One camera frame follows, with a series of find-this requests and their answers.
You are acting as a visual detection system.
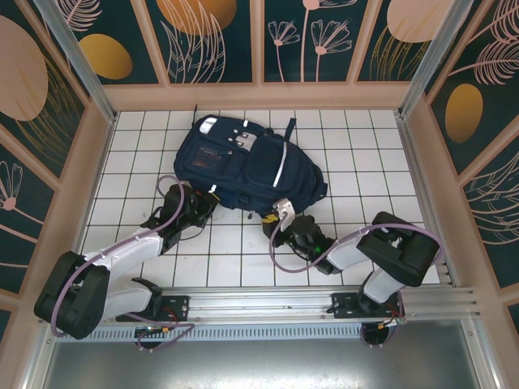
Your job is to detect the navy blue backpack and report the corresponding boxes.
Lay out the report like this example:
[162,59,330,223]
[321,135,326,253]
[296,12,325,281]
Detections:
[173,104,329,220]

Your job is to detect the grey metal sheet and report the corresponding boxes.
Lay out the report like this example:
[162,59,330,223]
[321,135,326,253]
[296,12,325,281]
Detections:
[22,340,502,389]

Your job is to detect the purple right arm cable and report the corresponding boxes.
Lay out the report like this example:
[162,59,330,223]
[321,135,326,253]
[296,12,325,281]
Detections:
[268,218,444,350]

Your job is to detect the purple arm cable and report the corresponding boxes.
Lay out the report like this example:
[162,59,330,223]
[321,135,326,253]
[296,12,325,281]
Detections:
[52,174,195,354]
[268,218,444,350]

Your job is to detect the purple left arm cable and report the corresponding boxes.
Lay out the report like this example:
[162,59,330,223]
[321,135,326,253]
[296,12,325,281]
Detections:
[52,174,195,354]

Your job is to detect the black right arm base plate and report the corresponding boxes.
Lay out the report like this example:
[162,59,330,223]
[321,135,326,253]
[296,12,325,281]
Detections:
[331,292,406,321]

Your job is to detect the aluminium mounting rail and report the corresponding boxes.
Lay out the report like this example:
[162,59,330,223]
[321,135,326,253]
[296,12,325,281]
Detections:
[38,285,482,325]

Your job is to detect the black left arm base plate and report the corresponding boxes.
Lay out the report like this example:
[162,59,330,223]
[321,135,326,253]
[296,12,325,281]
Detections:
[160,294,191,323]

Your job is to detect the slotted metal cable strip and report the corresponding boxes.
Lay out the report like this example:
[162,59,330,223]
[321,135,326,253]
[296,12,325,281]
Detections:
[54,326,463,344]

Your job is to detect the red black power wires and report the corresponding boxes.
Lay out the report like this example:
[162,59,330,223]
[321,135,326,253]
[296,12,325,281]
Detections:
[376,301,407,329]
[135,310,182,338]

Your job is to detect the aluminium side rail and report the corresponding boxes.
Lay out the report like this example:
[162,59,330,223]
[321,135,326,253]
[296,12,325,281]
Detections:
[395,113,461,289]

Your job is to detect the aluminium corner post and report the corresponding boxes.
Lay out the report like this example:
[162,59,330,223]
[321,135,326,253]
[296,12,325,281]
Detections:
[397,0,476,119]
[32,0,119,125]

